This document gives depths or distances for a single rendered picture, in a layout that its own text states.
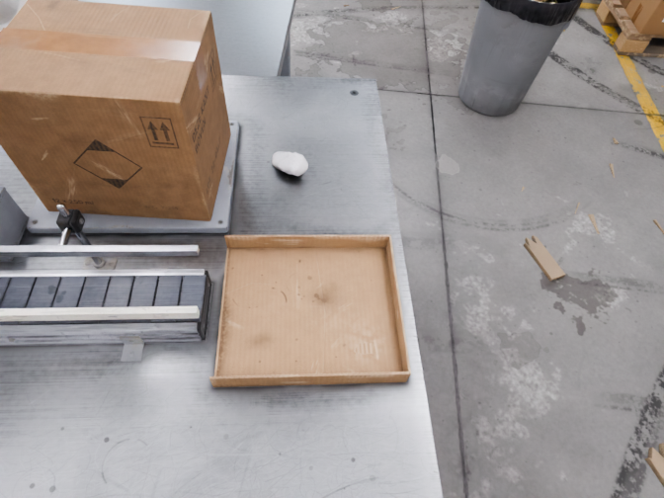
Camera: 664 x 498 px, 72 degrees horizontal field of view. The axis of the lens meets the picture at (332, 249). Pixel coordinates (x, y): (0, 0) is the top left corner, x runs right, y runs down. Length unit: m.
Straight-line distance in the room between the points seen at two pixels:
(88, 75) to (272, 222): 0.38
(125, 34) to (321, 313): 0.54
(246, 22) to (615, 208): 1.79
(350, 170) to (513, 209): 1.32
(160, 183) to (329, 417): 0.47
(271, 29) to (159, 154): 0.72
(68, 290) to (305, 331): 0.38
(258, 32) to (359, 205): 0.65
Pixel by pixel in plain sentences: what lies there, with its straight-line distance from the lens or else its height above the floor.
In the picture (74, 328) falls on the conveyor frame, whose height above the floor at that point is 0.88.
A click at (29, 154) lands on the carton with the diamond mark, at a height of 1.00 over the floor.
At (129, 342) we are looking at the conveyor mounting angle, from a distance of 0.80.
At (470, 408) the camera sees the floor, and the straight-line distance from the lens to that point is 1.69.
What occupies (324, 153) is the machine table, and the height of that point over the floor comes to 0.83.
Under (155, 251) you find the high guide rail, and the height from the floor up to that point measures 0.96.
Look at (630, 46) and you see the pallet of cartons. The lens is 3.51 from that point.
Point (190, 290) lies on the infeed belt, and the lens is 0.77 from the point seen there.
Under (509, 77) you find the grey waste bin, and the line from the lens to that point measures 2.48.
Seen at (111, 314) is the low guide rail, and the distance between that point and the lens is 0.75.
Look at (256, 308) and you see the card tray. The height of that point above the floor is 0.83.
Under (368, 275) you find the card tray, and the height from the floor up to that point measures 0.83.
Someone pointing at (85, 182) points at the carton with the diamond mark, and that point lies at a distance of 0.88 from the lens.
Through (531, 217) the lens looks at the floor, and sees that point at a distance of 2.21.
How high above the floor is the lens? 1.54
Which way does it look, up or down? 56 degrees down
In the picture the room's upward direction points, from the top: 6 degrees clockwise
